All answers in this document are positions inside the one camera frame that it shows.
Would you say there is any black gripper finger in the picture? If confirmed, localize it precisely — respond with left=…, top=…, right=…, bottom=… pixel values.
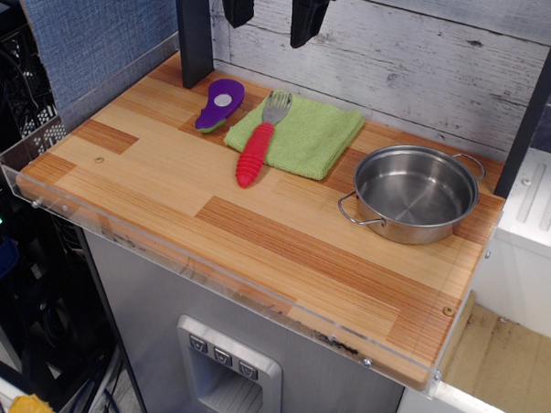
left=221, top=0, right=255, bottom=28
left=290, top=0, right=333, bottom=48

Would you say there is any stainless steel pot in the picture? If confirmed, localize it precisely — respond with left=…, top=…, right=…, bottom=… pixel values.
left=338, top=144, right=486, bottom=245

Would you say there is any clear acrylic counter guard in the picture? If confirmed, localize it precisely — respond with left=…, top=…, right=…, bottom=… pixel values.
left=0, top=52, right=503, bottom=393

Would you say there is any purple toy eggplant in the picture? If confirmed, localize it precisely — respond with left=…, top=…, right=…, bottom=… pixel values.
left=195, top=78, right=245, bottom=133

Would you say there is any green microfiber cloth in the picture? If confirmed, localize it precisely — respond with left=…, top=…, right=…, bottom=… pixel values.
left=225, top=95, right=365, bottom=180

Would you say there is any blue fabric panel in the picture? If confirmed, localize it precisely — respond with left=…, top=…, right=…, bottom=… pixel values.
left=20, top=0, right=177, bottom=116

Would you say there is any black plastic crate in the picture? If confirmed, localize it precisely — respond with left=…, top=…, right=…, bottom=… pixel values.
left=0, top=25, right=58, bottom=153

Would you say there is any silver toy fridge cabinet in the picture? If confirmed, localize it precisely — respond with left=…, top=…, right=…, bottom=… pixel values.
left=87, top=234, right=403, bottom=413

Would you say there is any toy ice water dispenser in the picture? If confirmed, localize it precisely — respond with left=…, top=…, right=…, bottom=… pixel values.
left=177, top=315, right=283, bottom=413

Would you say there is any white toy sink unit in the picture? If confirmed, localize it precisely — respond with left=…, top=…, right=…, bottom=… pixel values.
left=397, top=149, right=551, bottom=413

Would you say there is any dark grey left post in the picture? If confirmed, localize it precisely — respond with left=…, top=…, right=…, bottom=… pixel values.
left=175, top=0, right=214, bottom=90

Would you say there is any dark grey post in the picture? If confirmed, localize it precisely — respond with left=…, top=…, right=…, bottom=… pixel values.
left=175, top=0, right=214, bottom=90
left=493, top=46, right=551, bottom=198

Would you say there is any red handled toy fork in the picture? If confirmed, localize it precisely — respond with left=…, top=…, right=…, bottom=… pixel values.
left=236, top=91, right=292, bottom=188

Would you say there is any dark grey right post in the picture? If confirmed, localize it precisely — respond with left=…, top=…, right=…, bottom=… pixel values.
left=493, top=46, right=551, bottom=198

